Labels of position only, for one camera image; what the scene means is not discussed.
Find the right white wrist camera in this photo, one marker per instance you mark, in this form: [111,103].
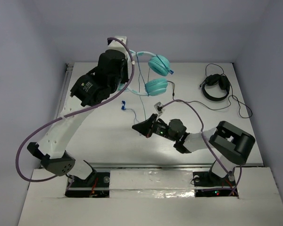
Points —
[159,108]

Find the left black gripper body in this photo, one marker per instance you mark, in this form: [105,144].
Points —
[120,71]

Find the teal cat-ear headphones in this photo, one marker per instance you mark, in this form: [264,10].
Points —
[155,83]

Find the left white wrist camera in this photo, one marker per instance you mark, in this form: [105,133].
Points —
[116,45]

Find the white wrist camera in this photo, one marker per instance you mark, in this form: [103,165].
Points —
[159,108]
[116,45]

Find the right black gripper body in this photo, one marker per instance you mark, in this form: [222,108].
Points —
[161,129]

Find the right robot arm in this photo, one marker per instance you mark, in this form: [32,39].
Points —
[229,145]

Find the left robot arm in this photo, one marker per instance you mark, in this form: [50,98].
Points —
[89,90]

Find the left aluminium side rail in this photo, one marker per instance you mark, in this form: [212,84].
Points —
[65,84]

